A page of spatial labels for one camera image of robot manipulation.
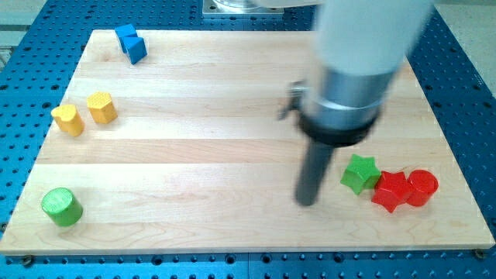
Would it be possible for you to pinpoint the blue cube block rear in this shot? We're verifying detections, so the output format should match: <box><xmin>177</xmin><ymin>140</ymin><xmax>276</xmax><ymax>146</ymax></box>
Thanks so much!
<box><xmin>114</xmin><ymin>24</ymin><xmax>137</xmax><ymax>53</ymax></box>

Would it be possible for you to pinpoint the red star block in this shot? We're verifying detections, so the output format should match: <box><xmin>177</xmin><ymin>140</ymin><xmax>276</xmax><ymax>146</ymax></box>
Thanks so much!
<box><xmin>371</xmin><ymin>171</ymin><xmax>413</xmax><ymax>213</ymax></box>

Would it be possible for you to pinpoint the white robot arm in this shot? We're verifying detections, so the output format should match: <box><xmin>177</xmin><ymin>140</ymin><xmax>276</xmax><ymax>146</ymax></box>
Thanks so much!
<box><xmin>292</xmin><ymin>0</ymin><xmax>433</xmax><ymax>148</ymax></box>

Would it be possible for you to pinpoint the green star block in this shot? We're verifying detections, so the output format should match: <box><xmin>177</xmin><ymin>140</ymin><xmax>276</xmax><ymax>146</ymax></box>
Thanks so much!
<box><xmin>340</xmin><ymin>153</ymin><xmax>381</xmax><ymax>195</ymax></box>

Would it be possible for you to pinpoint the blue perforated metal table plate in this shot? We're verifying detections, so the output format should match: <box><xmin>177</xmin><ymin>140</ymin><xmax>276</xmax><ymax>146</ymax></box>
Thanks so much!
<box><xmin>1</xmin><ymin>1</ymin><xmax>495</xmax><ymax>278</ymax></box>

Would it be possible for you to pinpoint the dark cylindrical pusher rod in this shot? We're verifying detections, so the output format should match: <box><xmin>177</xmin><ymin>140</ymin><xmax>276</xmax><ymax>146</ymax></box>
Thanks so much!
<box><xmin>295</xmin><ymin>141</ymin><xmax>334</xmax><ymax>206</ymax></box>

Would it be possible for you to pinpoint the blue cube block front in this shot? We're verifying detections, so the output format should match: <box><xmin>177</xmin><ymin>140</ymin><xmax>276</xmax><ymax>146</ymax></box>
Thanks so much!
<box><xmin>122</xmin><ymin>37</ymin><xmax>147</xmax><ymax>64</ymax></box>

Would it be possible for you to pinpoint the green cylinder block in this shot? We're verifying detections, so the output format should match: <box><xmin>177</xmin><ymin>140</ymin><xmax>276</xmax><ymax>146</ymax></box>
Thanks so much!
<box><xmin>41</xmin><ymin>188</ymin><xmax>84</xmax><ymax>227</ymax></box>

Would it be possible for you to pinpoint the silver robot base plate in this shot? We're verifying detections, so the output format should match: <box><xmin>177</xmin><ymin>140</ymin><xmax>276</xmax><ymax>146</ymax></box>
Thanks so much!
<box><xmin>202</xmin><ymin>0</ymin><xmax>284</xmax><ymax>18</ymax></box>

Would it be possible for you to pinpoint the yellow heart block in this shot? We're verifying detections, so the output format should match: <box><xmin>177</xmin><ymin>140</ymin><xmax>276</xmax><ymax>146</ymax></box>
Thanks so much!
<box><xmin>50</xmin><ymin>104</ymin><xmax>84</xmax><ymax>137</ymax></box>

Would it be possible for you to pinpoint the light wooden board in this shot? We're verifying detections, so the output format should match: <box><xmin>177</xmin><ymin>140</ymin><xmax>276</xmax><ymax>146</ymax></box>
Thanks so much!
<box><xmin>1</xmin><ymin>30</ymin><xmax>494</xmax><ymax>256</ymax></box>

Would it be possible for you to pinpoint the blue cube block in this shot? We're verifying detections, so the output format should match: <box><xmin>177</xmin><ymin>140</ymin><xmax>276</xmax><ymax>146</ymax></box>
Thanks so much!
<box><xmin>114</xmin><ymin>24</ymin><xmax>137</xmax><ymax>53</ymax></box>
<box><xmin>122</xmin><ymin>37</ymin><xmax>147</xmax><ymax>64</ymax></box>

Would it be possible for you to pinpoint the red cylinder block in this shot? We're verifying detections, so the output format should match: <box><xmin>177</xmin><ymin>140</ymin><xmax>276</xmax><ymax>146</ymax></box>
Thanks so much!
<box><xmin>406</xmin><ymin>170</ymin><xmax>439</xmax><ymax>207</ymax></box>

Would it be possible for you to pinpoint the yellow hexagon block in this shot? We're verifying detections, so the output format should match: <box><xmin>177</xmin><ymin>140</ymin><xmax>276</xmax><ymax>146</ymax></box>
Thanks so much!
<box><xmin>87</xmin><ymin>91</ymin><xmax>118</xmax><ymax>124</ymax></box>

